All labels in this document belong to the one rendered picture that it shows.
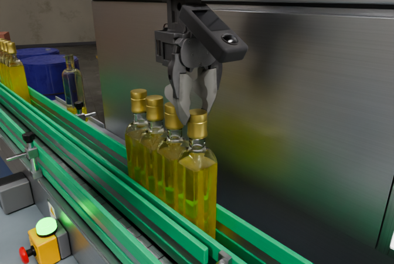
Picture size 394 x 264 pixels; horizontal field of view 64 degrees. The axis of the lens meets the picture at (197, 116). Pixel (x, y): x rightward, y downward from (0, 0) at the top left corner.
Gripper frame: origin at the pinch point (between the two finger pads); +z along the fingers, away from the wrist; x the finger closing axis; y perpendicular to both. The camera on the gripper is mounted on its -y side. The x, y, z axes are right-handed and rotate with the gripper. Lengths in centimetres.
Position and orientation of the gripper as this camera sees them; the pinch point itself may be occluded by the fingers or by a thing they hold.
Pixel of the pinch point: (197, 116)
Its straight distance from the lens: 54.0
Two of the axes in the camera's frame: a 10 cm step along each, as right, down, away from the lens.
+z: 0.0, 9.3, 3.6
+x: -8.1, 2.1, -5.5
